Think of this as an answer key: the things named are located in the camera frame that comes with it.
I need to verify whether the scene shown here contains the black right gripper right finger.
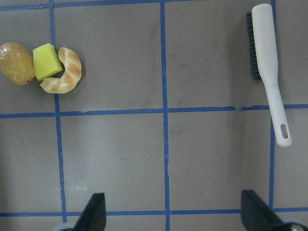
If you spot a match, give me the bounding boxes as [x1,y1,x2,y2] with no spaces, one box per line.
[241,190,301,231]

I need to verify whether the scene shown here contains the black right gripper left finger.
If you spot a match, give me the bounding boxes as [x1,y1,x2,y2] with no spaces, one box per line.
[75,193,106,231]

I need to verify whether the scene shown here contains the toy croissant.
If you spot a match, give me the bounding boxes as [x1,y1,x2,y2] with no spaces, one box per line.
[40,47,82,94]

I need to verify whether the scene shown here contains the white hand brush black bristles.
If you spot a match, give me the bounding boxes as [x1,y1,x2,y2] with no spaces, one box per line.
[246,3,292,147]

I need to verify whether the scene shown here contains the yellow sponge block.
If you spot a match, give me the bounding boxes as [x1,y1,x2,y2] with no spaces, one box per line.
[33,43,63,81]

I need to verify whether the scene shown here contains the toy potato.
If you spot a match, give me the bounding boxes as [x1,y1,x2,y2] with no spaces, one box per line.
[0,42,35,86]

